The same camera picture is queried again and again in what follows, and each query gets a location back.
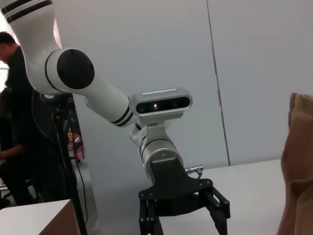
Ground person in black clothes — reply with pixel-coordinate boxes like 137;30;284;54
0;31;61;206

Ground black tripod stand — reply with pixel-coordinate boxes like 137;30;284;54
54;104;88;235

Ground left gripper cable silver connector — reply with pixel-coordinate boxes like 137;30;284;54
184;164;204;181

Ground khaki canvas food bag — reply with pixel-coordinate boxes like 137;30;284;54
277;92;313;235

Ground black standing fan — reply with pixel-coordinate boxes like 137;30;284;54
31;88;74;149

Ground thin black hanging cable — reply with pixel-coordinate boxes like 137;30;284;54
74;158;89;227

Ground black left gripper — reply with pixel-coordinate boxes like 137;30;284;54
138;158;231;235

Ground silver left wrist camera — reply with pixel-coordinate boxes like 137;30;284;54
129;86;193;122

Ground red hanging ribbons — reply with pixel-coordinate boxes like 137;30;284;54
72;131;86;163

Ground silver left camera mount bracket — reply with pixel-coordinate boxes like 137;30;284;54
146;120;167;141

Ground white topped wooden cabinet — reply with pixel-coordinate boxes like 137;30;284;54
0;198;82;235

